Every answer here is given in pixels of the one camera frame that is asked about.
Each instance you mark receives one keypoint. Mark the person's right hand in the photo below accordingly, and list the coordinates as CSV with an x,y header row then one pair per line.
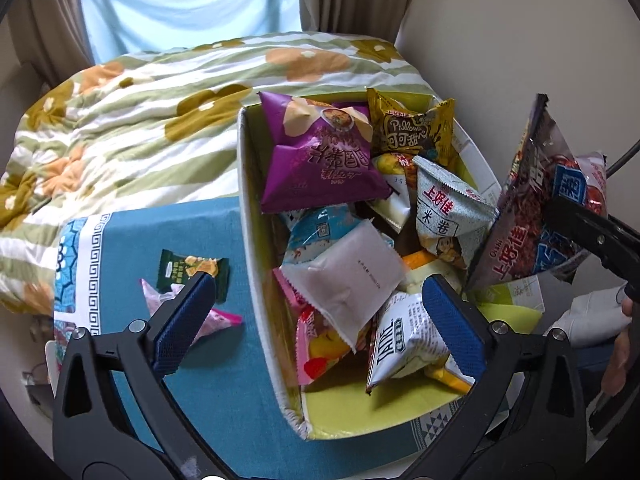
x,y
617,360

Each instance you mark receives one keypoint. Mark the yellow brown snack packet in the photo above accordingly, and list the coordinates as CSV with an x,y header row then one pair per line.
x,y
410,130

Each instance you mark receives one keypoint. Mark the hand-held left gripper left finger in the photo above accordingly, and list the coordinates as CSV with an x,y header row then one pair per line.
x,y
182,325

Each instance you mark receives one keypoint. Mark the large dark red snack packet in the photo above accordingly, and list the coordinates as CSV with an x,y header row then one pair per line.
x,y
520,210

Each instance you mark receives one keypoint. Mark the light blue snack packet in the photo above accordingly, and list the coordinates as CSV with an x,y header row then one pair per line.
x,y
320,230

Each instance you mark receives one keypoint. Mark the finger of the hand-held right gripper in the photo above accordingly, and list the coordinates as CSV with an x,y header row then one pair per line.
x,y
590,232

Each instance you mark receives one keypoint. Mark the red orange snack packet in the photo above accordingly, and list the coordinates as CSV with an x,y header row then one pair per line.
x,y
395,167

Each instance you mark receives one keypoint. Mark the white cardboard box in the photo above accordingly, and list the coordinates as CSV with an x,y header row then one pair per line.
x,y
350,417

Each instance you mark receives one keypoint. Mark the floral striped blanket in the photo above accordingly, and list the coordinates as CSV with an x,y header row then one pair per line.
x,y
150,125

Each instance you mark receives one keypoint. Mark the small pink snack packet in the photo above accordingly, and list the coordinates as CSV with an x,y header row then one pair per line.
x,y
220,317

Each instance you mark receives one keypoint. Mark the small dark green snack packet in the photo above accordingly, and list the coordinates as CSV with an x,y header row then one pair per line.
x,y
175,270

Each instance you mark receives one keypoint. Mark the white black-lettered snack packet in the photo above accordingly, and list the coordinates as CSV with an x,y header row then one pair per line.
x,y
405,340

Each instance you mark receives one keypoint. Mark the light blue window cloth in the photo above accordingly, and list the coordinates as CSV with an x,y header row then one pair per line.
x,y
190,5

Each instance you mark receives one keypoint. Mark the orange cream snack packet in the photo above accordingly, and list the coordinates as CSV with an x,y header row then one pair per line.
x,y
425,272

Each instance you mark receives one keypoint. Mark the purple snack packet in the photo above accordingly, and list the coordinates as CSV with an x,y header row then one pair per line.
x,y
320,170

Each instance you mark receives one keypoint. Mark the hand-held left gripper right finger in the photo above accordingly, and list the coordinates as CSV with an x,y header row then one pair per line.
x,y
452,330

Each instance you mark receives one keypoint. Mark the plain white snack packet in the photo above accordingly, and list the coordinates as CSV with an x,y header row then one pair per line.
x,y
350,280

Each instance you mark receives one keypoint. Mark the pink fruit-print snack packet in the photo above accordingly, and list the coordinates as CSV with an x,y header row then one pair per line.
x,y
320,355

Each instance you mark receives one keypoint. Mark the grey white snack packet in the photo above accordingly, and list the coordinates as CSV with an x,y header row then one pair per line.
x,y
445,210

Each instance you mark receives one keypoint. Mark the white cloth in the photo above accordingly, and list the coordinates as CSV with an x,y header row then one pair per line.
x,y
585,320

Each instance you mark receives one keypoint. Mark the blue patterned tablecloth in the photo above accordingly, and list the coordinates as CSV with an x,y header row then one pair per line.
x,y
225,410

